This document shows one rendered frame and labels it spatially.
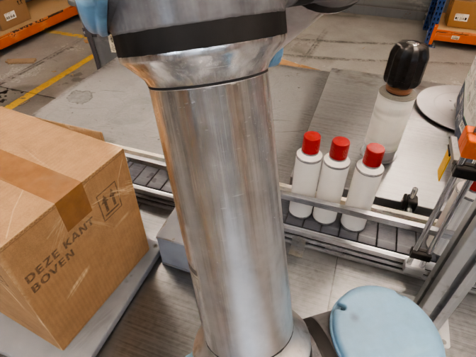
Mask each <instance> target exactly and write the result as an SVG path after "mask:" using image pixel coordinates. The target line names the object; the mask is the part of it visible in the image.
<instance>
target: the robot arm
mask: <svg viewBox="0 0 476 357"><path fill-rule="evenodd" d="M358 1H360V0H75V2H76V6H77V8H78V11H79V15H80V17H81V20H82V22H83V24H84V26H85V28H86V29H87V30H88V31H89V32H90V33H93V34H99V35H100V36H101V37H107V36H109V35H110V34H111V35H112V37H113V42H114V45H115V50H116V53H117V56H118V61H119V63H121V64H122V65H123V66H124V67H126V68H128V69H129V70H130V71H131V72H133V73H134V74H136V75H137V76H138V77H140V78H141V79H143V80H144V81H145V83H146V84H147V86H148V88H149V93H150V97H151V100H152V106H153V109H154V115H155V119H156V122H157V128H158V131H159V137H160V141H161V146H162V150H163V153H164V159H165V162H166V168H167V172H168V175H169V181H170V184H171V190H172V194H173V197H174V203H175V206H176V212H177V216H178V221H179V225H180V228H181V234H182V237H183V243H184V247H185V250H186V256H187V260H188V266H189V269H190V273H191V279H192V282H193V288H194V291H195V297H196V301H197V304H198V310H199V313H200V319H201V323H202V326H201V327H200V329H199V330H198V332H197V334H196V336H195V340H194V343H193V351H192V352H191V353H190V354H188V355H187V356H186V357H446V352H445V349H444V345H443V341H442V339H441V336H440V334H439V332H438V330H437V328H436V327H435V325H434V323H433V322H432V321H431V319H430V318H429V316H428V315H427V314H426V313H425V312H424V311H423V310H422V309H421V308H420V307H419V306H418V305H417V304H416V303H414V302H413V301H412V300H410V299H409V298H408V297H405V296H403V295H400V294H398V293H396V292H395V291H394V290H391V289H389V288H384V287H381V286H376V285H365V286H360V287H357V288H354V289H352V290H350V291H348V292H347V293H345V294H344V295H343V296H341V297H340V298H339V299H338V300H337V301H336V302H335V304H334V306H333V308H332V310H330V311H327V312H323V313H321V314H316V315H314V316H311V317H307V318H304V319H302V318H301V316H300V315H299V314H298V313H296V312H295V311H294V310H292V306H291V299H290V285H289V277H288V264H287V256H286V248H285V235H284V227H283V214H282V206H281V192H280V185H279V177H278V163H277V156H276V142H275V135H274V127H273V114H272V105H271V92H270V84H269V77H268V68H269V67H274V66H276V65H278V64H279V63H280V62H281V59H282V56H283V47H284V46H286V45H287V44H288V43H289V42H290V41H291V40H293V39H294V38H295V37H297V36H298V35H299V34H301V32H302V31H304V30H305V29H306V28H308V27H309V26H310V25H312V24H313V23H314V22H315V21H316V20H317V19H318V18H320V17H321V16H323V15H324V14H333V13H338V12H341V11H344V10H346V9H348V8H350V7H351V6H353V5H354V4H355V3H357V2H358Z"/></svg>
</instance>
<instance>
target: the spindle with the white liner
mask: <svg viewBox="0 0 476 357"><path fill-rule="evenodd" d="M428 62H429V46H428V45H427V44H426V43H424V42H420V41H418V40H407V39H405V40H401V41H399V42H397V43H396V44H395V45H394V46H393V48H392V49H391V51H390V54H389V57H388V61H387V65H386V68H385V72H384V75H383V79H384V81H385V82H387V83H386V85H383V86H381V87H380V88H379V92H378V97H377V99H376V102H375V106H374V109H373V114H372V116H371V119H370V125H369V127H368V131H367V134H366V137H365V139H364V145H363V146H362V148H361V154H362V155H363V156H364V154H365V150H366V146H367V145H368V144H370V143H378V144H381V145H382V146H383V147H384V148H385V153H384V156H383V159H382V164H388V163H390V162H393V161H394V160H395V157H396V153H395V152H396V151H397V150H398V149H399V144H400V141H401V139H402V136H403V133H404V130H405V128H406V125H407V121H408V119H409V116H410V113H411V111H412V108H413V105H414V102H415V100H416V97H417V93H416V92H415V91H414V90H413V89H415V88H416V87H418V85H420V83H421V80H422V78H423V75H424V72H425V70H426V66H427V64H428Z"/></svg>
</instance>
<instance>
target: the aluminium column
mask: <svg viewBox="0 0 476 357"><path fill-rule="evenodd" d="M475 283H476V198H475V199H474V201H473V203H472V205H471V206H470V208H469V209H468V211H467V212H466V214H465V216H464V218H463V219H462V221H461V223H460V224H459V226H458V228H457V230H456V231H455V233H454V234H453V236H452V237H451V239H450V241H449V243H448V244H447V246H446V247H445V249H444V250H443V253H442V254H441V256H440V257H439V259H438V261H437V262H436V264H435V266H434V267H433V269H432V271H431V272H430V274H429V276H428V277H427V279H426V280H425V282H424V284H423V285H422V287H421V289H420V291H419V292H418V294H417V295H416V297H415V299H414V301H413V302H414V303H416V304H417V305H418V306H419V307H420V308H421V309H422V310H423V311H424V312H425V313H426V314H427V315H428V316H429V318H430V319H431V321H432V322H433V323H434V325H435V327H436V328H437V330H438V331H439V329H440V328H441V327H442V326H443V325H444V323H445V322H446V320H447V319H448V318H449V317H450V316H451V314H452V313H453V311H454V310H455V309H456V307H457V306H458V305H459V304H460V302H461V301H462V300H463V298H464V297H465V296H466V295H467V293H468V292H469V291H470V289H471V288H472V287H473V285H474V284H475Z"/></svg>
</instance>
